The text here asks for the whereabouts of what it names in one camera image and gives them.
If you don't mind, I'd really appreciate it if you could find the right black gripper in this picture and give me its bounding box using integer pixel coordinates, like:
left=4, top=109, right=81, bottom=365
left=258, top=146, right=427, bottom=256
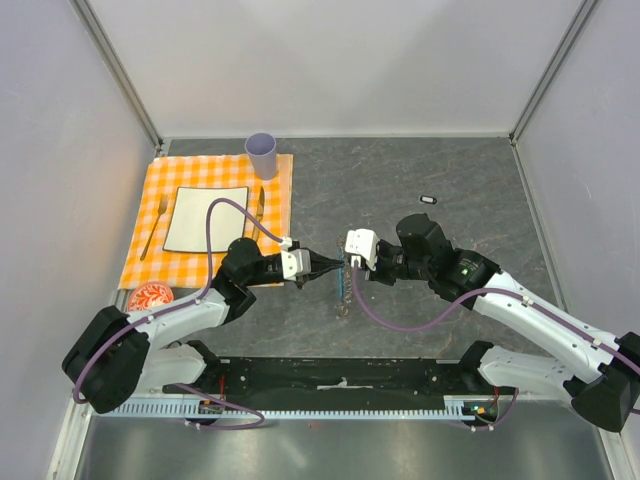
left=354, top=239, right=433, bottom=287

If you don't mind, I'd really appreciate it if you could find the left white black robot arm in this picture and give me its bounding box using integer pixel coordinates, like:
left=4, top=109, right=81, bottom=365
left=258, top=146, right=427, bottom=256
left=61, top=238, right=343, bottom=413

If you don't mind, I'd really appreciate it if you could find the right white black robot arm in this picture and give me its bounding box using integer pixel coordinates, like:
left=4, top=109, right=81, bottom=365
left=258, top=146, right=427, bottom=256
left=345, top=213, right=639, bottom=433

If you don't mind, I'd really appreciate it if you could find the gold knife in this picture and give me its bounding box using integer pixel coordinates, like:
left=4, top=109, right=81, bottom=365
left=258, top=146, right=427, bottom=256
left=251, top=187, right=266, bottom=242

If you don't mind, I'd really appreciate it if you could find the purple plastic cup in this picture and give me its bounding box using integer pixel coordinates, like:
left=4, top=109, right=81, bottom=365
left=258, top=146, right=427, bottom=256
left=244, top=132, right=278, bottom=181

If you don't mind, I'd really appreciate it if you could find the white square plate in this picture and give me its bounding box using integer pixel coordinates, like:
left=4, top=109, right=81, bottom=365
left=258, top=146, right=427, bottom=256
left=163, top=186, right=249, bottom=253

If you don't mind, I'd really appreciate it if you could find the gold fork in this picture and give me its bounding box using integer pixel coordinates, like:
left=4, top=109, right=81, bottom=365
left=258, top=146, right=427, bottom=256
left=139, top=194, right=169, bottom=261

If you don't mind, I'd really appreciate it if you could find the red patterned bowl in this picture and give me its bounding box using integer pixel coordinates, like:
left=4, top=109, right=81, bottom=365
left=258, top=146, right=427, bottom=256
left=127, top=281, right=174, bottom=312

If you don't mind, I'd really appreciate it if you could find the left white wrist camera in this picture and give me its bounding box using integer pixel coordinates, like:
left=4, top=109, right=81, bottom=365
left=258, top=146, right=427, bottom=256
left=279, top=237, right=311, bottom=281

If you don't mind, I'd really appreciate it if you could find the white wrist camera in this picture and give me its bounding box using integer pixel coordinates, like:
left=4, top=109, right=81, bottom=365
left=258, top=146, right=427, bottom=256
left=344, top=229, right=380, bottom=264
left=279, top=237, right=311, bottom=281

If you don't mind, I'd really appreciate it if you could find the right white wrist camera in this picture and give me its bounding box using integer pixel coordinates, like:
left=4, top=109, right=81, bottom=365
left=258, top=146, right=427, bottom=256
left=344, top=229, right=380, bottom=264

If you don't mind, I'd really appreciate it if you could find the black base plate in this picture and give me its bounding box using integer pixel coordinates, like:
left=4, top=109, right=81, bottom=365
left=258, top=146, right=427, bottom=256
left=191, top=357, right=496, bottom=408

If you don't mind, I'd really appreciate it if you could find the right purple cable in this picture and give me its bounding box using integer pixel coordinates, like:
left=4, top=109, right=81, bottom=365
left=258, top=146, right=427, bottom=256
left=351, top=261, right=640, bottom=374

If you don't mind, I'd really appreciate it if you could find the grey slotted cable duct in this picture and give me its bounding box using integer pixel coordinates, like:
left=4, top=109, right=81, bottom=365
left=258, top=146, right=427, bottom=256
left=102, top=395, right=479, bottom=421

